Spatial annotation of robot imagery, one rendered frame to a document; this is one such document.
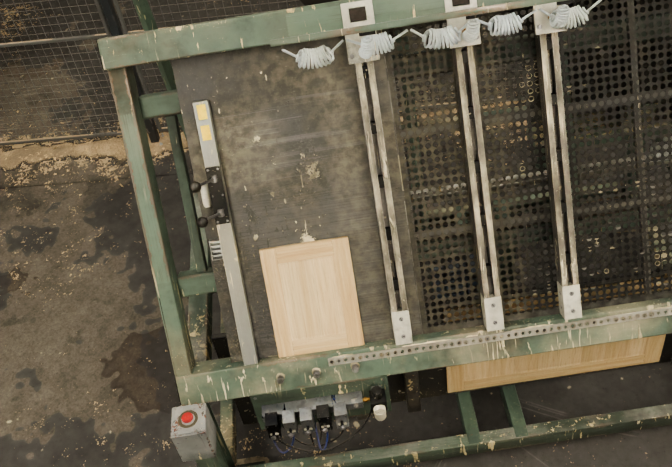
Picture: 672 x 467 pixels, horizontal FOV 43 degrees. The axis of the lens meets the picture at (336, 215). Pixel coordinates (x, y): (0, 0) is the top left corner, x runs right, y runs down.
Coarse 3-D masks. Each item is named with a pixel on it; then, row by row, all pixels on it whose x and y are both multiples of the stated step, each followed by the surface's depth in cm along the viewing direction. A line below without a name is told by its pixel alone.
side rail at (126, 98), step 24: (120, 72) 276; (120, 96) 278; (120, 120) 280; (144, 144) 286; (144, 168) 285; (144, 192) 287; (144, 216) 289; (168, 240) 300; (168, 264) 295; (168, 288) 296; (168, 312) 298; (168, 336) 300; (192, 360) 310
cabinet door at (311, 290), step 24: (336, 240) 296; (264, 264) 297; (288, 264) 298; (312, 264) 298; (336, 264) 298; (288, 288) 300; (312, 288) 300; (336, 288) 300; (288, 312) 302; (312, 312) 302; (336, 312) 303; (288, 336) 304; (312, 336) 305; (336, 336) 305; (360, 336) 305
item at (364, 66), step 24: (360, 24) 268; (360, 48) 264; (360, 72) 276; (360, 96) 278; (384, 144) 282; (384, 168) 284; (384, 192) 290; (384, 216) 292; (384, 240) 290; (384, 264) 293; (408, 312) 297; (408, 336) 299
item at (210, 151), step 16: (208, 112) 281; (208, 144) 284; (208, 160) 285; (224, 224) 291; (224, 240) 293; (224, 256) 294; (240, 272) 296; (240, 288) 297; (240, 304) 299; (240, 320) 300; (240, 336) 302; (256, 352) 305
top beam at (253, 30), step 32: (352, 0) 267; (384, 0) 267; (416, 0) 268; (480, 0) 268; (512, 0) 268; (160, 32) 269; (192, 32) 269; (224, 32) 269; (256, 32) 269; (288, 32) 269; (128, 64) 271
